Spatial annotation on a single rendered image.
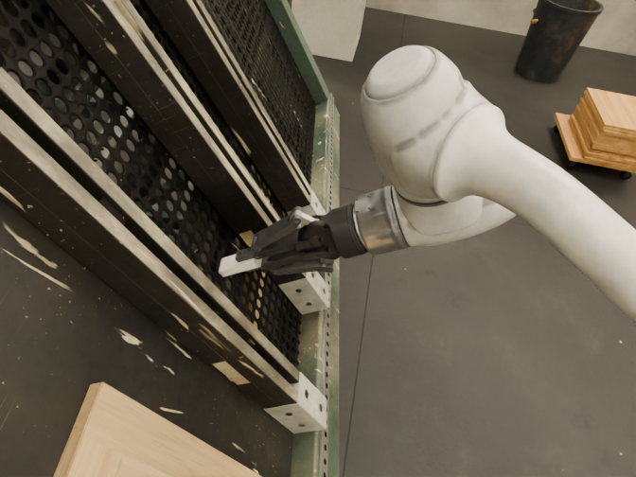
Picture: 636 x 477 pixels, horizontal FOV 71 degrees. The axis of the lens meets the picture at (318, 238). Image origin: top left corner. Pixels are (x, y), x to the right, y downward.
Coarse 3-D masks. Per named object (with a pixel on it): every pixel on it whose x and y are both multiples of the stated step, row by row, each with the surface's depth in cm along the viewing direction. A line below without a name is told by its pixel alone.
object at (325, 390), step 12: (324, 312) 108; (324, 324) 105; (324, 336) 103; (324, 348) 101; (324, 360) 99; (324, 372) 97; (324, 384) 95; (324, 432) 89; (324, 444) 87; (324, 456) 86; (324, 468) 85
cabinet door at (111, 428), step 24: (96, 384) 49; (96, 408) 47; (120, 408) 50; (144, 408) 53; (72, 432) 46; (96, 432) 46; (120, 432) 49; (144, 432) 52; (168, 432) 56; (72, 456) 43; (96, 456) 46; (120, 456) 48; (144, 456) 51; (168, 456) 55; (192, 456) 58; (216, 456) 63
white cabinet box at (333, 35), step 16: (304, 0) 372; (320, 0) 369; (336, 0) 367; (352, 0) 365; (304, 16) 381; (320, 16) 378; (336, 16) 376; (352, 16) 374; (304, 32) 390; (320, 32) 388; (336, 32) 385; (352, 32) 383; (320, 48) 398; (336, 48) 395; (352, 48) 392
